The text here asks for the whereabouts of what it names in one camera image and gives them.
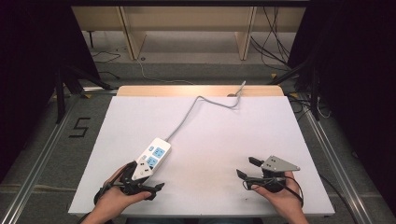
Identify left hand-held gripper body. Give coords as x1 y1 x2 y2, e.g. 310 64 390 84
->
120 159 157 201

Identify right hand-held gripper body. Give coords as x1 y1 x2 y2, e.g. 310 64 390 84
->
246 155 301 193

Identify white power strip blue sockets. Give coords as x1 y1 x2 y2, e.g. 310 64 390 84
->
135 137 173 175

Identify person's right hand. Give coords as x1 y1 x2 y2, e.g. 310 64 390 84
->
249 172 304 217

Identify person's left hand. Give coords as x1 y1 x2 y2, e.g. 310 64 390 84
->
92 165 153 218

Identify white table mat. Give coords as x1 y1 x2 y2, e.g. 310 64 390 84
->
67 94 336 218

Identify black metal stand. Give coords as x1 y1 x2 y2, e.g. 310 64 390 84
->
53 63 115 125
266 59 322 122

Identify black curtain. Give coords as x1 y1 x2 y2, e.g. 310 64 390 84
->
0 0 101 183
287 0 396 217

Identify beige wooden shelf unit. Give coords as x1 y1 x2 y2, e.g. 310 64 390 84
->
71 6 308 62

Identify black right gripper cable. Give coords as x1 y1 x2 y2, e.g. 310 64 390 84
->
242 175 305 208

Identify aluminium floor rail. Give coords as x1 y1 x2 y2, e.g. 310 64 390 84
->
302 106 375 224
0 92 82 224

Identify grey power strip cable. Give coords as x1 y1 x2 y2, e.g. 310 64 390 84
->
164 79 248 143

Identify white floor cable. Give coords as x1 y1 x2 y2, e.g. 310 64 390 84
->
135 58 194 86

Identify thin black floor cable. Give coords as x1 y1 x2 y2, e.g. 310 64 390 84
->
91 50 122 81

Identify bundle of black floor cables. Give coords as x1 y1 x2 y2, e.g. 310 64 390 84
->
249 6 293 68

